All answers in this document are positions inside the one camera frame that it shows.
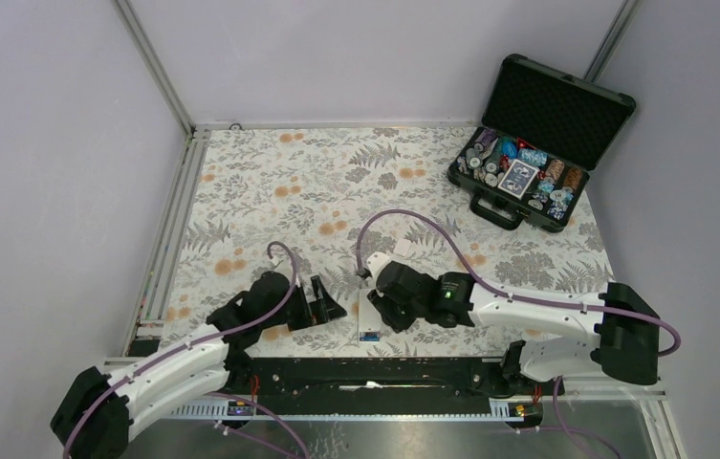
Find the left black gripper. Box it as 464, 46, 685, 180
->
261, 275, 345, 332

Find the white battery cover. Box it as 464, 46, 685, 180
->
393, 238, 412, 258

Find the blue battery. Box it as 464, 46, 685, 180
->
360, 332, 381, 342

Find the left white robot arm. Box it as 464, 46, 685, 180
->
50, 272, 348, 458

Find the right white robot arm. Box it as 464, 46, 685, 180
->
367, 253, 663, 394

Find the floral table mat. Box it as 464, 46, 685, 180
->
161, 127, 614, 357

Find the blue playing card deck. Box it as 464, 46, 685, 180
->
497, 160, 540, 199

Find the black poker chip case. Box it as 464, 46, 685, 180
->
447, 54, 636, 233

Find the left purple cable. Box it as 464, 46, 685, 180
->
62, 241, 300, 459

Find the purple cable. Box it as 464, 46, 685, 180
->
355, 209, 683, 358
62, 241, 300, 459

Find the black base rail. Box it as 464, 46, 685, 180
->
207, 337, 563, 420

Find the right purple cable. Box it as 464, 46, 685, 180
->
355, 209, 683, 358

